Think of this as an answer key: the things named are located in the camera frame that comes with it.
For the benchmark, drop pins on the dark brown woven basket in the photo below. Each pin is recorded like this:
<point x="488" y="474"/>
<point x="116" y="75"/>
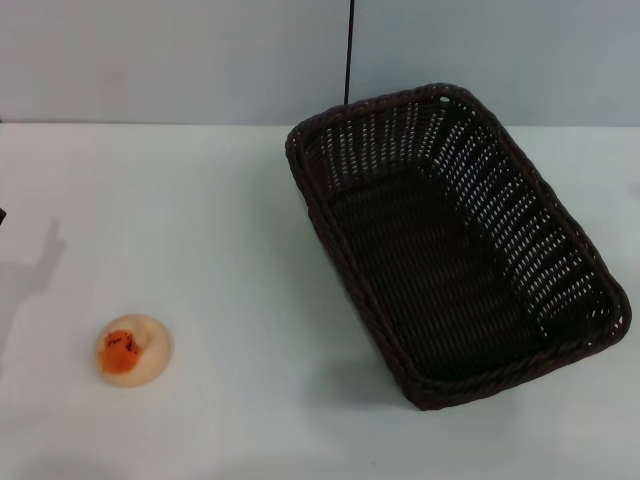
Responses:
<point x="430" y="270"/>

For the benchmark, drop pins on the cream bun with orange filling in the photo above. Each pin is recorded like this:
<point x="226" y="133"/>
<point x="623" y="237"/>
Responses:
<point x="136" y="350"/>

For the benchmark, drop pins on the thin black wall line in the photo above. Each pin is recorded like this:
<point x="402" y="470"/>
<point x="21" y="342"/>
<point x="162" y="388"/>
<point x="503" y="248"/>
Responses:
<point x="347" y="50"/>

